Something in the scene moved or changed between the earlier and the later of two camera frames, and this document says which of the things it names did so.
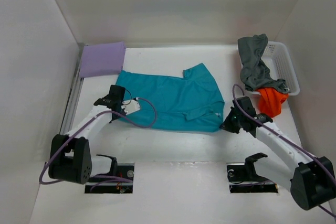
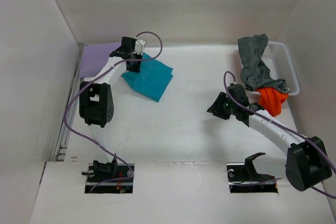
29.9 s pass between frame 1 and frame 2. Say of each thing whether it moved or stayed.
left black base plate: stayed
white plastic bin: stayed
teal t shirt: moved
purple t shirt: stayed
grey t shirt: stayed
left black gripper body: moved
